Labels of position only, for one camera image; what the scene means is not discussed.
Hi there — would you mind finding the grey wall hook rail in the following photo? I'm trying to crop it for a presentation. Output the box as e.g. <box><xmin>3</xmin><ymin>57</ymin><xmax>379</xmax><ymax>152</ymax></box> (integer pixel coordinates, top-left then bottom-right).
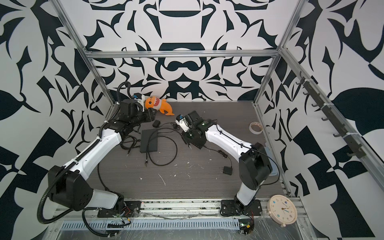
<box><xmin>297</xmin><ymin>71</ymin><xmax>367</xmax><ymax>159</ymax></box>

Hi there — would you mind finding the white double-sided tape roll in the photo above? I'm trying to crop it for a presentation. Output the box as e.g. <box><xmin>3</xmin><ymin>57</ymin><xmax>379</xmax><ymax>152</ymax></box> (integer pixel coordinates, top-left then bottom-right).
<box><xmin>249</xmin><ymin>122</ymin><xmax>264</xmax><ymax>135</ymax></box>

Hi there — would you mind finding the aluminium frame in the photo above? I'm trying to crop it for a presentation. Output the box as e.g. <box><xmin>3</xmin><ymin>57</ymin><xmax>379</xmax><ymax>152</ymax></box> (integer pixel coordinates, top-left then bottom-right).
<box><xmin>51</xmin><ymin>1</ymin><xmax>384</xmax><ymax>188</ymax></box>

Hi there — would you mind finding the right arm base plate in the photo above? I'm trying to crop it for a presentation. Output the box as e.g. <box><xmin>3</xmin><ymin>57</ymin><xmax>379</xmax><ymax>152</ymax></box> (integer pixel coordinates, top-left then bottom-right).
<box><xmin>220</xmin><ymin>199</ymin><xmax>263</xmax><ymax>217</ymax></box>

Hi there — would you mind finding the cream round wall clock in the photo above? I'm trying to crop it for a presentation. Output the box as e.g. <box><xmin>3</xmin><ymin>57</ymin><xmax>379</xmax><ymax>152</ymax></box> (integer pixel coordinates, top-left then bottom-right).
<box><xmin>267</xmin><ymin>195</ymin><xmax>298</xmax><ymax>227</ymax></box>

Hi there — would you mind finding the black braided ethernet cable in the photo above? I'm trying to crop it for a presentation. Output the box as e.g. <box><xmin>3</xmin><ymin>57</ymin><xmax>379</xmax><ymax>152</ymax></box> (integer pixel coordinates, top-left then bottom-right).
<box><xmin>144</xmin><ymin>127</ymin><xmax>179</xmax><ymax>168</ymax></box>

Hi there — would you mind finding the blue glasses case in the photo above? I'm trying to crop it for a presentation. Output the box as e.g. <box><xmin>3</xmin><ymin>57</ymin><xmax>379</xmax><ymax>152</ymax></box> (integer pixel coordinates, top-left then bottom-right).
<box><xmin>265</xmin><ymin>147</ymin><xmax>279</xmax><ymax>177</ymax></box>

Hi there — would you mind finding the orange plush fish toy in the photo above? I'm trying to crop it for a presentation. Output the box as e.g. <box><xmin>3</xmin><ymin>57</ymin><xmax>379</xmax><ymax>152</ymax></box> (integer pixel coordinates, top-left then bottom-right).
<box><xmin>145</xmin><ymin>96</ymin><xmax>174</xmax><ymax>116</ymax></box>

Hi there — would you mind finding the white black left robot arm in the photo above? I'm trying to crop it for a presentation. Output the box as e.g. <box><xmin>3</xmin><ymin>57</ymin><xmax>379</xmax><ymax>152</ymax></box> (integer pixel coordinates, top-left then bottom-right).
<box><xmin>37</xmin><ymin>94</ymin><xmax>156</xmax><ymax>224</ymax></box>

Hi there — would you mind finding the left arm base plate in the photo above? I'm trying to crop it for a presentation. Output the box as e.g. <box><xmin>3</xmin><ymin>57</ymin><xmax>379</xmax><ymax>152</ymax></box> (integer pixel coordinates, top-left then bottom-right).
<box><xmin>97</xmin><ymin>201</ymin><xmax>142</xmax><ymax>218</ymax></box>

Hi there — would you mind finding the black power adapter with cord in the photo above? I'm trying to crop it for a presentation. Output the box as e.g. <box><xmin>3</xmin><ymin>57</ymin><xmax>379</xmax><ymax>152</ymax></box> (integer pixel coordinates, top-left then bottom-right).
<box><xmin>153</xmin><ymin>120</ymin><xmax>180</xmax><ymax>134</ymax></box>

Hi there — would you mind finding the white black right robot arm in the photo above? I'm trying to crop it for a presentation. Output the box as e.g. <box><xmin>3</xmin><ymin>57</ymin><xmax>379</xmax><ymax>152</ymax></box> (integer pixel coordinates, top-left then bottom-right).
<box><xmin>176</xmin><ymin>111</ymin><xmax>273</xmax><ymax>207</ymax></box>

